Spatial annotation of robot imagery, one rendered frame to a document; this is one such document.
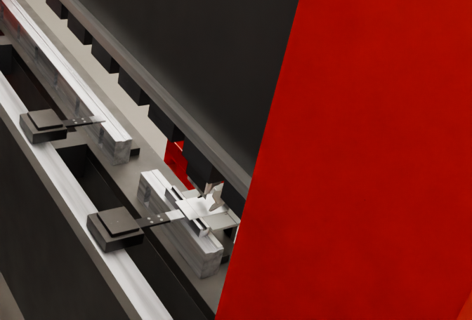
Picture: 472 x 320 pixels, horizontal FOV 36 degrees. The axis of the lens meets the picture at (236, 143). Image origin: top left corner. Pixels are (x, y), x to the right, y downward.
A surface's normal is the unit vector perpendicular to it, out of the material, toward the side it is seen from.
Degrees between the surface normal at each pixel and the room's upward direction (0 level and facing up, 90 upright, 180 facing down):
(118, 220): 0
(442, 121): 90
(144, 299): 0
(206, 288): 0
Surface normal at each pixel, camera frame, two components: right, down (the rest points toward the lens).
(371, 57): -0.82, 0.15
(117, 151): 0.54, 0.54
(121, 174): 0.20, -0.83
